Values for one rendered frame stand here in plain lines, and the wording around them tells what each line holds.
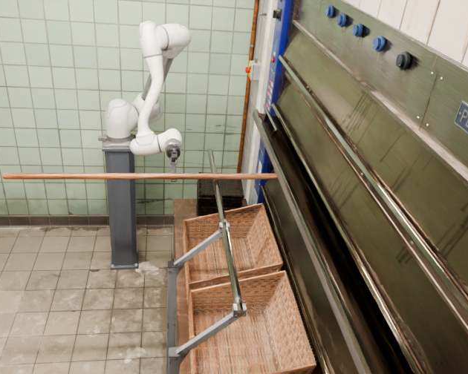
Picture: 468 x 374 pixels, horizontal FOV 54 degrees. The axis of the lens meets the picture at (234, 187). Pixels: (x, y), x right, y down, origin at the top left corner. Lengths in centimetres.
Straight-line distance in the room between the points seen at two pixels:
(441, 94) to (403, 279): 49
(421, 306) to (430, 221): 22
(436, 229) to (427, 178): 14
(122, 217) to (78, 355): 92
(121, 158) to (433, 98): 218
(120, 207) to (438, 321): 240
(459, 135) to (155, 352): 232
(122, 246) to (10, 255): 88
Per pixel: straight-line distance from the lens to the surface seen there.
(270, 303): 240
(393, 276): 135
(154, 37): 258
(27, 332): 324
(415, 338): 126
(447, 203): 115
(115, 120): 292
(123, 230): 333
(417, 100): 129
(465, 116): 111
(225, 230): 196
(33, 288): 351
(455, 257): 109
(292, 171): 198
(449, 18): 119
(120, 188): 313
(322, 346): 188
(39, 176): 234
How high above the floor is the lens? 234
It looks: 31 degrees down
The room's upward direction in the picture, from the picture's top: 6 degrees clockwise
